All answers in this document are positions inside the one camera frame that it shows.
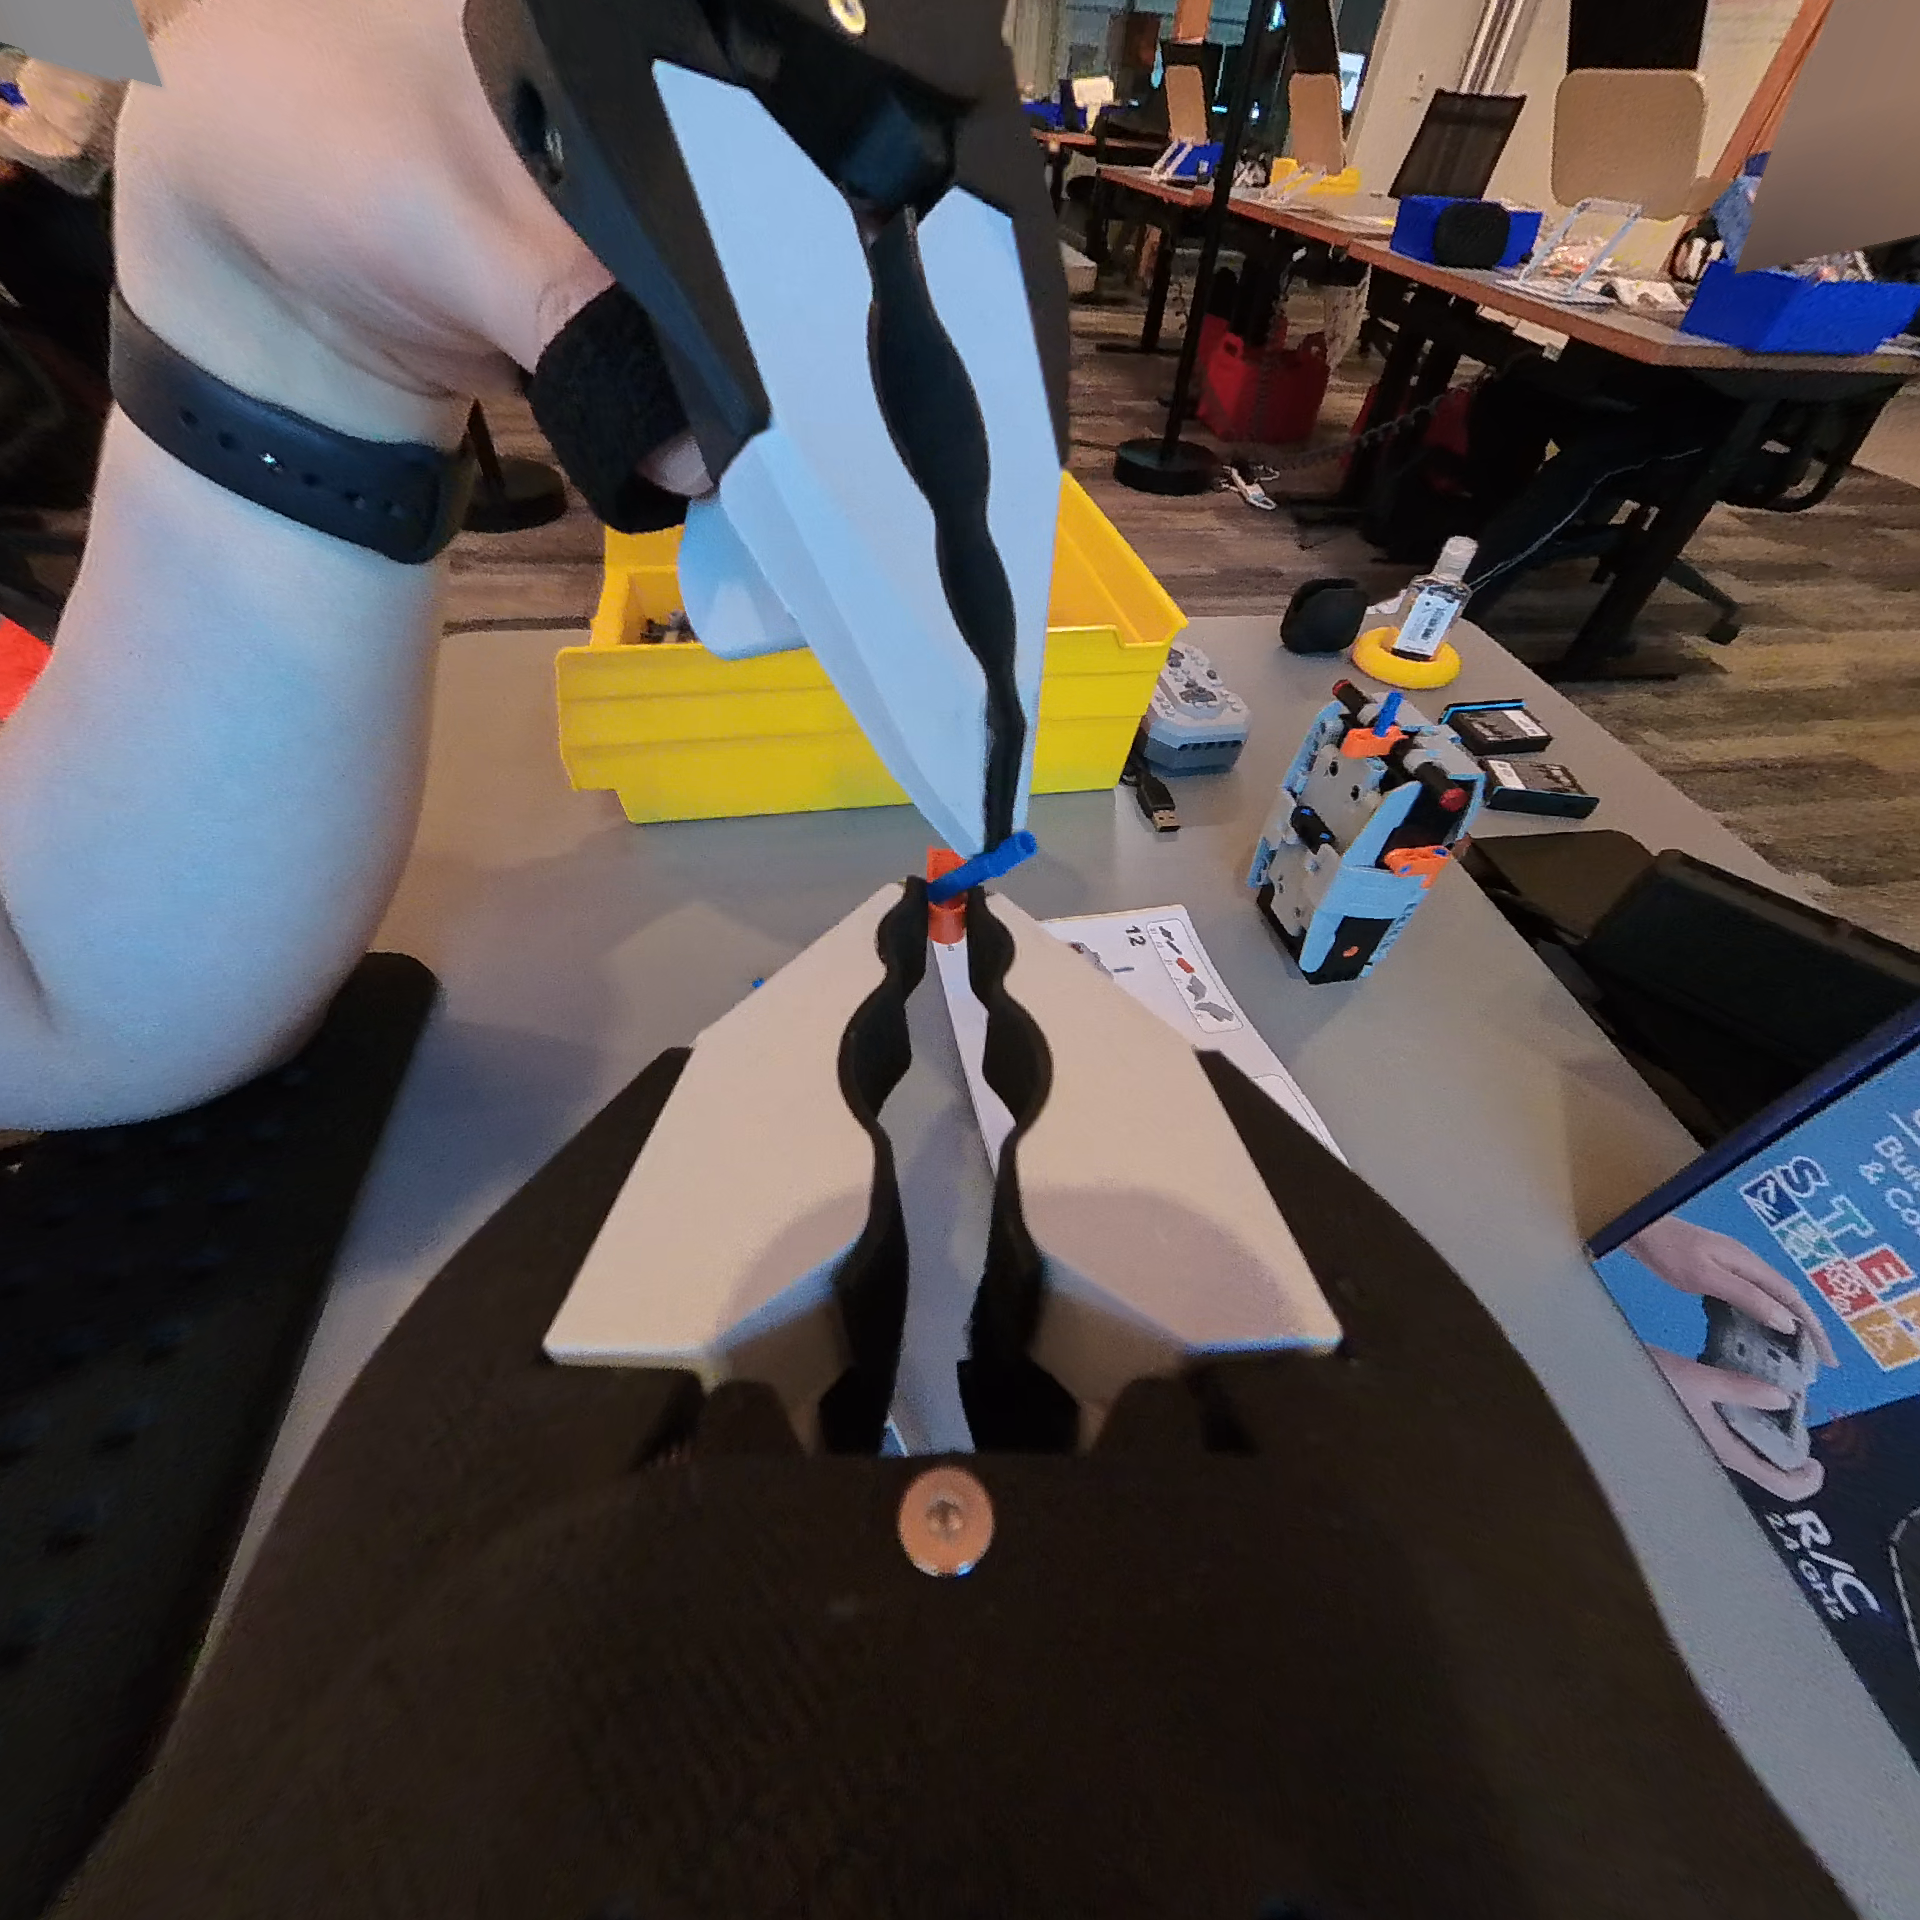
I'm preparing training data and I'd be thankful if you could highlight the grey control hub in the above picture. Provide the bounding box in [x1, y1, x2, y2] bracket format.
[1135, 641, 1255, 779]

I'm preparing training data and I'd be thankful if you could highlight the small clear bottle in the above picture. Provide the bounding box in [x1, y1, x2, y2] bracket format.
[1393, 533, 1482, 660]

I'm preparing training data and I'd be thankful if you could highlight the person's left forearm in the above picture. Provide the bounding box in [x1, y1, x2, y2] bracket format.
[0, 434, 456, 1137]

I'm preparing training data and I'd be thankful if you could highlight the yellow tape ring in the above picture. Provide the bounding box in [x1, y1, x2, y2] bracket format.
[1350, 624, 1466, 694]

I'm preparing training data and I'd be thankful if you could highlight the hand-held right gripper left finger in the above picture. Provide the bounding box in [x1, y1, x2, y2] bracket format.
[541, 881, 921, 1458]

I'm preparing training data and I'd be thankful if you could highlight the robot kit box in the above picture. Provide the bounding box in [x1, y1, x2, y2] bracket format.
[1584, 1002, 1920, 1775]

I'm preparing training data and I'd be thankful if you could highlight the red crate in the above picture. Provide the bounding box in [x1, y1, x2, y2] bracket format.
[1192, 317, 1338, 447]

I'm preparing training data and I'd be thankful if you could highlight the person's left hand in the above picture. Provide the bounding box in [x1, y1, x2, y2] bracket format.
[116, 0, 726, 503]

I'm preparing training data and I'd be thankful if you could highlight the black laptop screen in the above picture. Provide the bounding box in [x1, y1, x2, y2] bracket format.
[1387, 85, 1533, 202]

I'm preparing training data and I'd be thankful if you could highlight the grey desk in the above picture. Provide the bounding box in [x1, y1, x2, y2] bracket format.
[195, 606, 1920, 1920]

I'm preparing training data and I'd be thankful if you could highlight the black wristband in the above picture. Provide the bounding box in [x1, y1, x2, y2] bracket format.
[109, 287, 486, 569]

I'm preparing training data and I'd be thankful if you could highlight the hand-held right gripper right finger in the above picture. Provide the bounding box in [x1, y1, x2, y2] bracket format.
[965, 887, 1344, 1458]

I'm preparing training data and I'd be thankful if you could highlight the black case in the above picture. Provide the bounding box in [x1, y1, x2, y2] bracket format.
[1458, 828, 1920, 1154]

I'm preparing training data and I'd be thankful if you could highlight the white instruction manual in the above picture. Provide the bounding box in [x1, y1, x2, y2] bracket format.
[883, 901, 1348, 1459]

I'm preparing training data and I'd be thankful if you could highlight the long wooden desk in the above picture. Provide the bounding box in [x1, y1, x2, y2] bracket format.
[1035, 120, 1920, 683]

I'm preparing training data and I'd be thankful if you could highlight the yellow parts bin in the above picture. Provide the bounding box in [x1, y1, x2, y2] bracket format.
[553, 472, 1190, 830]

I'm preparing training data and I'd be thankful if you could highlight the black round pouch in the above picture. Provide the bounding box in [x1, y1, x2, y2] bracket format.
[1278, 576, 1375, 660]

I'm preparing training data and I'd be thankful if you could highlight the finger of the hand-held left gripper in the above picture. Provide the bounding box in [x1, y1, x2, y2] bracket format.
[652, 60, 1039, 859]
[913, 184, 1069, 842]

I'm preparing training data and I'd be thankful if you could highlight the partly built robot model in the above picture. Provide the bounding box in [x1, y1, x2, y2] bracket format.
[1249, 681, 1492, 989]

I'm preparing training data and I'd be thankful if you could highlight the blue bin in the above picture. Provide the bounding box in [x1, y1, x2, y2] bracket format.
[1387, 192, 1548, 275]
[1676, 257, 1920, 359]

